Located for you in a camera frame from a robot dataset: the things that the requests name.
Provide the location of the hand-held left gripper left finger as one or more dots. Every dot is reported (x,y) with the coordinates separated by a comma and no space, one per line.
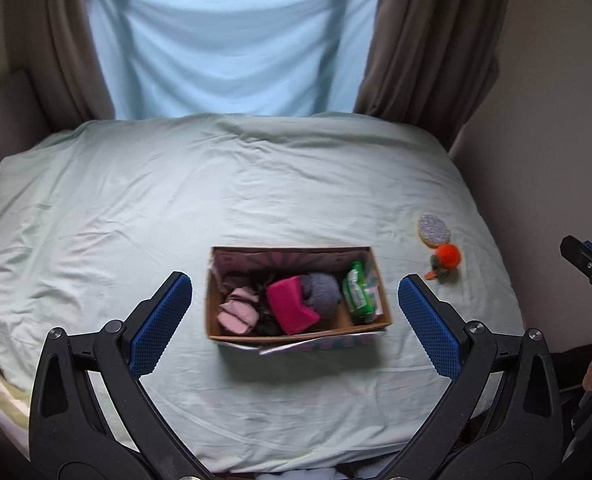
(160,325)

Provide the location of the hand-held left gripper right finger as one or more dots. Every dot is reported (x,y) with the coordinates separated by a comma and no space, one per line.
(428,325)

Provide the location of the orange pompom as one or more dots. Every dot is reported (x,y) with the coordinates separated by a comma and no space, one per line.
(448,255)

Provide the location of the green wet wipes packet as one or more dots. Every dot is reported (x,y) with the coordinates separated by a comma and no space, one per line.
(358,292)

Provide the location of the pink socks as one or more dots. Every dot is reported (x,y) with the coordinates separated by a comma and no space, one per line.
(238,310)

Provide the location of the round glitter sponge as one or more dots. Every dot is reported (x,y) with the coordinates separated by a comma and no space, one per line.
(433,227)

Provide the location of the black hair bow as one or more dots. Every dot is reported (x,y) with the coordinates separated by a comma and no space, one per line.
(267,325)

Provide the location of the grey sock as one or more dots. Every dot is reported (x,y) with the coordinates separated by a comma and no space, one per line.
(323,292)

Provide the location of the dark patterned scrunchie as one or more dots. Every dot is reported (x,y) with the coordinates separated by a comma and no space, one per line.
(263,281)

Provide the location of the magenta cloth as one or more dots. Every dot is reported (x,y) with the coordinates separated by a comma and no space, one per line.
(291,307)

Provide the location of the patterned cardboard box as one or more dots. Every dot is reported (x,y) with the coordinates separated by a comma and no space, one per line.
(296,259)

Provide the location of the bed with pale green sheet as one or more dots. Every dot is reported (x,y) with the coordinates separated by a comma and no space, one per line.
(175,185)

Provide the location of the cream blanket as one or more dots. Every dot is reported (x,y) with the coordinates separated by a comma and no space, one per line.
(0,400)

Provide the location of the brown curtain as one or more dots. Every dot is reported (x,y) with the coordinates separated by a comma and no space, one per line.
(426,60)
(70,50)

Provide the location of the light blue hanging cloth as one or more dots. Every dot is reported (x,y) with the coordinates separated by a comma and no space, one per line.
(225,50)

